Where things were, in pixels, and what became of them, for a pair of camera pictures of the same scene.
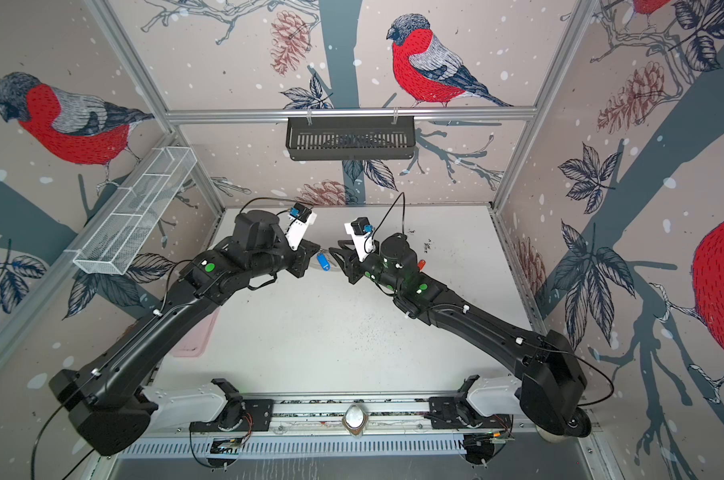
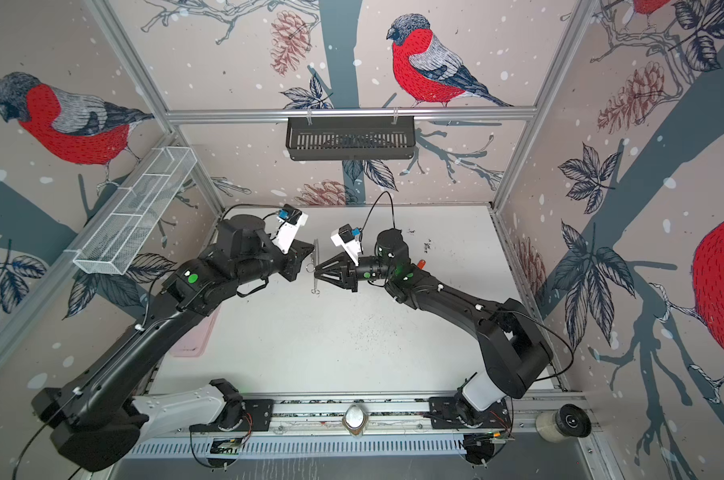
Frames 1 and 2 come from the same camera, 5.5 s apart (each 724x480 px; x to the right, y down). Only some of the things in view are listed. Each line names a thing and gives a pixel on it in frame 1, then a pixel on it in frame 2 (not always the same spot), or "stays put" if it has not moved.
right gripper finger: x=348 y=245 to x=335 y=263
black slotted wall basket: x=350 y=138 stays put
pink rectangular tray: x=193 y=341 stays put
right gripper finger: x=344 y=258 to x=334 y=279
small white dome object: x=355 y=420 stays put
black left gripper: x=305 y=251 stays put
